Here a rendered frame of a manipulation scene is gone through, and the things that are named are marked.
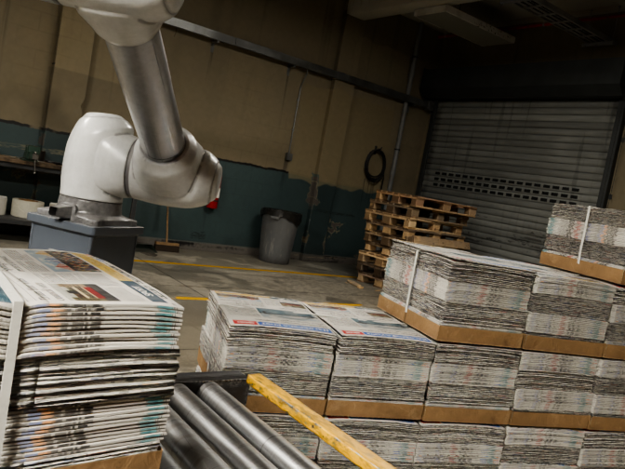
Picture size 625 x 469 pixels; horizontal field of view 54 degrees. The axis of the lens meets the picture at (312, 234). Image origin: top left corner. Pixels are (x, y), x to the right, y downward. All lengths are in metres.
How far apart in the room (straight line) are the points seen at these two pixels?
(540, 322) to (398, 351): 0.46
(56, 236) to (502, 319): 1.22
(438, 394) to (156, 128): 1.04
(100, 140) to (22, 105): 6.38
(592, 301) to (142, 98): 1.41
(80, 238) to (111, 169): 0.18
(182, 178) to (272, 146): 7.72
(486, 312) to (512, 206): 7.86
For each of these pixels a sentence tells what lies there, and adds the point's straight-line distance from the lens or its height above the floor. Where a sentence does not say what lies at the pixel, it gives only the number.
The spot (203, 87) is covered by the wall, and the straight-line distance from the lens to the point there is 8.65.
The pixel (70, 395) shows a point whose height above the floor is 0.93.
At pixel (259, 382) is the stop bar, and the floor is 0.82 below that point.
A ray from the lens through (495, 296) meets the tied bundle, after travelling 1.81.
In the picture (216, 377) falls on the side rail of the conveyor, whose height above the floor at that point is 0.80.
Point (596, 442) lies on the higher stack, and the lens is 2.20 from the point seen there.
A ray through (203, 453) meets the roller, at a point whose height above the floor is 0.80.
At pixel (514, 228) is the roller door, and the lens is 9.56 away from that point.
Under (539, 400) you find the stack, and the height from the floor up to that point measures 0.69.
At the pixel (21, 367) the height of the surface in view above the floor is 0.96.
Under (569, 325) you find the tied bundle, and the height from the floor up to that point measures 0.92.
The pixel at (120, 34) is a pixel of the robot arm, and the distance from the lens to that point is 1.14.
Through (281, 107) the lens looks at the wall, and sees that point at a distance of 9.25.
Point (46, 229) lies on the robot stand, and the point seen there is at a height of 0.97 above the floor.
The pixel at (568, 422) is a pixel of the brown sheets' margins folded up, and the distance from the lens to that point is 2.09.
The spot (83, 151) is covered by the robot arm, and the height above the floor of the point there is 1.17.
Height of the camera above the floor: 1.19
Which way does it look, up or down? 5 degrees down
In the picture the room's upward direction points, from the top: 10 degrees clockwise
